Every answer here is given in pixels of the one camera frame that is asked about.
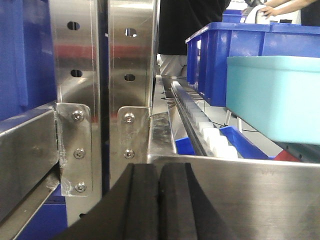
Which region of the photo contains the red object below conveyor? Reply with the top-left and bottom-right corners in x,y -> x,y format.
273,150 -> 300,163

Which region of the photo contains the large blue plastic crate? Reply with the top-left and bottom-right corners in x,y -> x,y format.
185,22 -> 320,107

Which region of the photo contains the blue bin on left shelf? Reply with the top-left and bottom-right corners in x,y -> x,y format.
0,0 -> 57,120

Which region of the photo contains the teal plastic bin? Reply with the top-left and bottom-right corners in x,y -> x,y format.
226,55 -> 320,145

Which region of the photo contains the bare hand of second person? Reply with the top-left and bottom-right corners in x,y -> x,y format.
259,6 -> 280,18

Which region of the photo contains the person in black shirt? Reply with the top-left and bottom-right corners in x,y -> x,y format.
157,0 -> 230,77

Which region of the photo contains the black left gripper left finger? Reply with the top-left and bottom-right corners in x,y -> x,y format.
51,162 -> 161,240

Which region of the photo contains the small blue bin below conveyor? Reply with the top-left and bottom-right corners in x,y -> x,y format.
175,126 -> 275,160

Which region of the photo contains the white device under hand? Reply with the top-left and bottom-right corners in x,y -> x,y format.
240,5 -> 270,25

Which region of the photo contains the stainless steel shelf frame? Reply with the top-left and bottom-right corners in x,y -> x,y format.
0,0 -> 320,240

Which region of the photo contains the white roller conveyor rail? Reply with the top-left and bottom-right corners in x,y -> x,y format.
171,81 -> 238,159

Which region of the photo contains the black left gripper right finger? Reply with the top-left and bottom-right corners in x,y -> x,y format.
157,162 -> 242,240

